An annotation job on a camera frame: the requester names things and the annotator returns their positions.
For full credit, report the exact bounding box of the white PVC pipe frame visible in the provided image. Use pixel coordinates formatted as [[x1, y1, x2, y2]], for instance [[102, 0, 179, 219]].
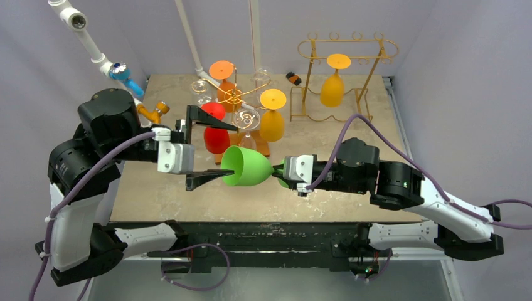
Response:
[[48, 0, 219, 125]]

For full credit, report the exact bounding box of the clear round wine glass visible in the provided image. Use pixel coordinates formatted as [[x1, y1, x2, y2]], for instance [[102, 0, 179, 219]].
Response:
[[190, 80, 215, 106]]

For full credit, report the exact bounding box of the yellow wine glass front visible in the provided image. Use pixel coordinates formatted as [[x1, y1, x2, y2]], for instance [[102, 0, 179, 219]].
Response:
[[259, 88, 287, 142]]

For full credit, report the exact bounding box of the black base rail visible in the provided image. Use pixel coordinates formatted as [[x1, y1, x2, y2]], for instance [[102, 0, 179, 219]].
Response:
[[147, 222, 392, 274]]

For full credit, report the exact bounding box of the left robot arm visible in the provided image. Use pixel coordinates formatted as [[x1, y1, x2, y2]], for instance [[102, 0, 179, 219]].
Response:
[[35, 88, 235, 287]]

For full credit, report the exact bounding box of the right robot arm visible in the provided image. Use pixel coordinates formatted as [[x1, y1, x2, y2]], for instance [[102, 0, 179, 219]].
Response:
[[272, 138, 504, 261]]

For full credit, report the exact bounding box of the gold wire bottle rack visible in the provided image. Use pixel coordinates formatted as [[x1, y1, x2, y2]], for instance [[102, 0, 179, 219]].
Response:
[[289, 31, 400, 122]]

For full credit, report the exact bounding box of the clear flute glass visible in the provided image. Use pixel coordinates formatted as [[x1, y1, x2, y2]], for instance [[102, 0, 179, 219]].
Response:
[[232, 108, 260, 150]]

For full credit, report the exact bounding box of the orange pipe fitting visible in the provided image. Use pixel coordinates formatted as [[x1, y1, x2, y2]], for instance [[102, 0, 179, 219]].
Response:
[[136, 101, 170, 124]]

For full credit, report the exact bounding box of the red wine glass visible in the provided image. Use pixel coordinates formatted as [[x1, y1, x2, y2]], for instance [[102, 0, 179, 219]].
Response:
[[201, 102, 230, 154]]

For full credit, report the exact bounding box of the black orange small clip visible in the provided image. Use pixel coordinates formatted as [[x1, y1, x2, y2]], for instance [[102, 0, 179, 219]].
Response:
[[285, 72, 302, 86]]

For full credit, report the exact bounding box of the yellow wine glass back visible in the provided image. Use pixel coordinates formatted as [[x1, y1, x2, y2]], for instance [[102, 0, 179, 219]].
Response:
[[320, 53, 351, 107]]

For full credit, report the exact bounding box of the clear ribbed wine glass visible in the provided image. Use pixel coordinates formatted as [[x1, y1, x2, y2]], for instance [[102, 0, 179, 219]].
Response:
[[252, 66, 272, 97]]

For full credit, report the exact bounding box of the white pole red stripe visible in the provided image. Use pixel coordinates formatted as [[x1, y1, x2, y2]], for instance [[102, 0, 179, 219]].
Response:
[[248, 0, 262, 69]]

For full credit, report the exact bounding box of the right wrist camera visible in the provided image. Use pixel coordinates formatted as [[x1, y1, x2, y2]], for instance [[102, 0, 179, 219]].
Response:
[[282, 155, 317, 197]]

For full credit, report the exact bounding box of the green wine glass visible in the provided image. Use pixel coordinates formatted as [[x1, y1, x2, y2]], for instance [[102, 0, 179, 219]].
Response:
[[220, 145, 285, 186]]

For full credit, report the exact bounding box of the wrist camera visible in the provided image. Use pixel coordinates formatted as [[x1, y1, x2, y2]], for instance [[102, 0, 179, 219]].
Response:
[[153, 127, 195, 174], [282, 155, 317, 197]]

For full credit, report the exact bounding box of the blue valve on pipe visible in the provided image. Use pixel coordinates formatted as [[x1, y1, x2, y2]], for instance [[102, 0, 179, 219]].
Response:
[[109, 62, 144, 97]]

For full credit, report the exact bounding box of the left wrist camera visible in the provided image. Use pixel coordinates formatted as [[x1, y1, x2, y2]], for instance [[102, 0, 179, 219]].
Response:
[[153, 127, 195, 174]]

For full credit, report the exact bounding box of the orange wine glass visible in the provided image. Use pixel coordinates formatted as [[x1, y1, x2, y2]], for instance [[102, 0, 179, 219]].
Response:
[[209, 60, 235, 113]]

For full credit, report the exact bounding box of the yellow wine glass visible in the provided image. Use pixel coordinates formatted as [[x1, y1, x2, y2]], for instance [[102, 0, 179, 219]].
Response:
[[259, 88, 287, 142], [320, 53, 351, 107]]

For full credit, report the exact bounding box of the gold wine glass rack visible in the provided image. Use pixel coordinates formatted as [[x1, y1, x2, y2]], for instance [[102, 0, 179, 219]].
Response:
[[210, 66, 270, 157]]

